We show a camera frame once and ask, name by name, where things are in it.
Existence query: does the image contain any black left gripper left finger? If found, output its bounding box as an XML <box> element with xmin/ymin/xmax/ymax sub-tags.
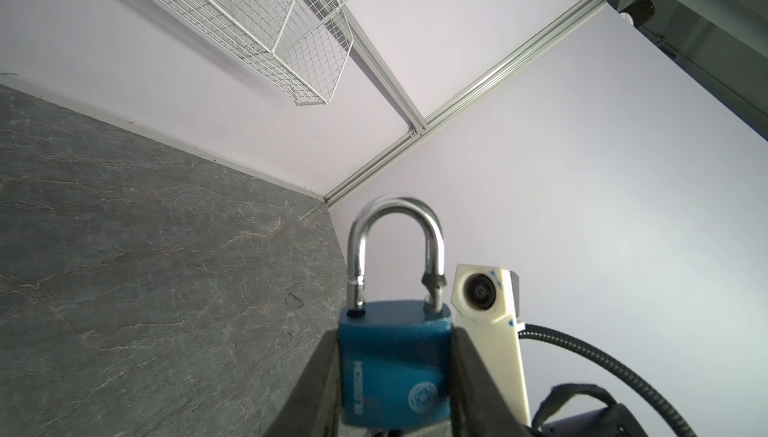
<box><xmin>264</xmin><ymin>330</ymin><xmax>341</xmax><ymax>437</ymax></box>

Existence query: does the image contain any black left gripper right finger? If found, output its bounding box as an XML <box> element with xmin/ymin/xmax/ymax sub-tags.
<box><xmin>449</xmin><ymin>327</ymin><xmax>531</xmax><ymax>437</ymax></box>

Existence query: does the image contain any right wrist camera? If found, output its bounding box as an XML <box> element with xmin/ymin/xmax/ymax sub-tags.
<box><xmin>451</xmin><ymin>264</ymin><xmax>531</xmax><ymax>425</ymax></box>

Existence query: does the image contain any blue padlock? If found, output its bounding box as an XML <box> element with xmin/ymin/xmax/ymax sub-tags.
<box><xmin>338</xmin><ymin>195</ymin><xmax>453</xmax><ymax>431</ymax></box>

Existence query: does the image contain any white wire shelf basket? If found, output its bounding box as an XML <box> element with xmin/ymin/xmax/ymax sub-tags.
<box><xmin>157</xmin><ymin>0</ymin><xmax>355</xmax><ymax>106</ymax></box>

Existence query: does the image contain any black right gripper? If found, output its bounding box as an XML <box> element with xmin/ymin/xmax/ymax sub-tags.
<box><xmin>531</xmin><ymin>383</ymin><xmax>648</xmax><ymax>437</ymax></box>

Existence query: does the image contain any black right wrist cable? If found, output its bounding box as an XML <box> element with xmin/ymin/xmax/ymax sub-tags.
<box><xmin>518</xmin><ymin>324</ymin><xmax>697</xmax><ymax>437</ymax></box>

